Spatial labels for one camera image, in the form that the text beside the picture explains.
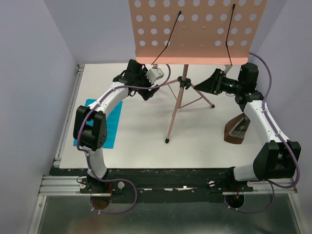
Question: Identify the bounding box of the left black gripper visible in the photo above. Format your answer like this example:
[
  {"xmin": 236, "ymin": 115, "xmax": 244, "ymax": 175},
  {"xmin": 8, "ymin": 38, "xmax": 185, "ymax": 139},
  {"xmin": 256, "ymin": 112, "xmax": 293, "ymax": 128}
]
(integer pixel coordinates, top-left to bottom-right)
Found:
[{"xmin": 135, "ymin": 68, "xmax": 159, "ymax": 100}]

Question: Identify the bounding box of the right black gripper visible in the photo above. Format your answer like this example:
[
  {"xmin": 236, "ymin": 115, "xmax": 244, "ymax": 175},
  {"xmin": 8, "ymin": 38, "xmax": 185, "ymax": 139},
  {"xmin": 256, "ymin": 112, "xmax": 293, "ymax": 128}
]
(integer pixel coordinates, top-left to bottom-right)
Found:
[{"xmin": 194, "ymin": 68, "xmax": 242, "ymax": 96}]

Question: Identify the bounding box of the brown wooden metronome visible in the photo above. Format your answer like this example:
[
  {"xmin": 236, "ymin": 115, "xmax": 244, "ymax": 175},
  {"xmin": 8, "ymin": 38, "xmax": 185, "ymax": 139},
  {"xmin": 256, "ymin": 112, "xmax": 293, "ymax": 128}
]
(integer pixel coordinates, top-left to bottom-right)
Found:
[{"xmin": 224, "ymin": 113, "xmax": 251, "ymax": 144}]

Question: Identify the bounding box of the blue printed sheet music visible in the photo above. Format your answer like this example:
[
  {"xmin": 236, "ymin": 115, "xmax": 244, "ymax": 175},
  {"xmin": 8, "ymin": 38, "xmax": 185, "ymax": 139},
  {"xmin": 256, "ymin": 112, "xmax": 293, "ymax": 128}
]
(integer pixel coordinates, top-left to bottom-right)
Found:
[{"xmin": 73, "ymin": 99, "xmax": 123, "ymax": 149}]

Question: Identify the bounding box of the clear plastic metronome cover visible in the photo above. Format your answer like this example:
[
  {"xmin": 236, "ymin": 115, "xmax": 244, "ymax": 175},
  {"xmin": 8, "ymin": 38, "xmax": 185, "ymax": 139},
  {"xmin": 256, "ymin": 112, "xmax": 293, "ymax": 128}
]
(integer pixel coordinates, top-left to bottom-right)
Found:
[{"xmin": 229, "ymin": 117, "xmax": 250, "ymax": 138}]

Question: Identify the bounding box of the pink music stand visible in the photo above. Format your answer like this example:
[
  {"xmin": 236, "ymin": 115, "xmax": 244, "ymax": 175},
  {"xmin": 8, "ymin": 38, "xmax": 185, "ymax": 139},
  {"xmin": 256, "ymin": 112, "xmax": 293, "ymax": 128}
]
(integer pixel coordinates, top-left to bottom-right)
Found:
[{"xmin": 127, "ymin": 0, "xmax": 268, "ymax": 144}]

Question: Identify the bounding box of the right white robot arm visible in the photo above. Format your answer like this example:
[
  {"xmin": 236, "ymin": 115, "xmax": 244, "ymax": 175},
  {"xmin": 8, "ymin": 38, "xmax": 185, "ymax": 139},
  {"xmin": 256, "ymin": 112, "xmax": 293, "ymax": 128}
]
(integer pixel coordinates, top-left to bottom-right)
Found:
[{"xmin": 195, "ymin": 63, "xmax": 301, "ymax": 191}]

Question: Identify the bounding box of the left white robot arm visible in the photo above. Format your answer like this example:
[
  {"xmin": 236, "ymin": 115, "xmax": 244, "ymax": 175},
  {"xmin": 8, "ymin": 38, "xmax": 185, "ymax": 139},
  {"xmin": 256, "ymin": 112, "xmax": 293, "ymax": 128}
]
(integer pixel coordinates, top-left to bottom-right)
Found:
[{"xmin": 73, "ymin": 59, "xmax": 164, "ymax": 193}]

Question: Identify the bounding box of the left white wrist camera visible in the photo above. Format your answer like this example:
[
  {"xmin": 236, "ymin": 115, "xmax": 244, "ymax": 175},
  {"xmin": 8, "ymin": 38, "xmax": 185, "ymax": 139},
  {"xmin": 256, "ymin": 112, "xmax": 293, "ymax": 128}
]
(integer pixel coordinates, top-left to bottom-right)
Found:
[{"xmin": 146, "ymin": 64, "xmax": 164, "ymax": 85}]

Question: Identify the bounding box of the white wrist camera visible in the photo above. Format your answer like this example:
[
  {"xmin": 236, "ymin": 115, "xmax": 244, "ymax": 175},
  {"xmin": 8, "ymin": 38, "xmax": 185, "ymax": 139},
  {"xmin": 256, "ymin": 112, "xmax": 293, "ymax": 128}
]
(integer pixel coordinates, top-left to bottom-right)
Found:
[
  {"xmin": 222, "ymin": 65, "xmax": 233, "ymax": 75},
  {"xmin": 146, "ymin": 64, "xmax": 164, "ymax": 85}
]

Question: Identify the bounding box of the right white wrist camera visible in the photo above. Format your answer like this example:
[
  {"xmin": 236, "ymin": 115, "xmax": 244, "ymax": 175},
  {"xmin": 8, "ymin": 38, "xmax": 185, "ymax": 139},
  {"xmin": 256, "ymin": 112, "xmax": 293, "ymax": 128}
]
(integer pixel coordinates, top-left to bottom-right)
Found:
[{"xmin": 222, "ymin": 65, "xmax": 233, "ymax": 75}]

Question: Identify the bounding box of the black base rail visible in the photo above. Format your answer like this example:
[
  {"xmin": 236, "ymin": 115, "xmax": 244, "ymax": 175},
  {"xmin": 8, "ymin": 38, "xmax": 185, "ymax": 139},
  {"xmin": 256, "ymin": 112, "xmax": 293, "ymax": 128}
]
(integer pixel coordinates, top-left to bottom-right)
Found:
[{"xmin": 50, "ymin": 168, "xmax": 253, "ymax": 204}]

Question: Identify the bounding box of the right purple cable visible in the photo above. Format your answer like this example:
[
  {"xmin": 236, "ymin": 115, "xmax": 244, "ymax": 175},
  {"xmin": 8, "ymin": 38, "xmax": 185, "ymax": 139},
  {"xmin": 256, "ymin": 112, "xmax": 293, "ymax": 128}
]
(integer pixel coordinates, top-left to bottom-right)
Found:
[{"xmin": 224, "ymin": 52, "xmax": 301, "ymax": 213}]

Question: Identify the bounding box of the aluminium frame rail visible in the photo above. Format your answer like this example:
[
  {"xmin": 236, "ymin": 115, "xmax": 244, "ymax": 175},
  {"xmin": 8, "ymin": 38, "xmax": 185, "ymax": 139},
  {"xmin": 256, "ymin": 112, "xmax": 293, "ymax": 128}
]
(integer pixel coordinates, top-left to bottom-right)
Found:
[{"xmin": 28, "ymin": 64, "xmax": 85, "ymax": 234}]

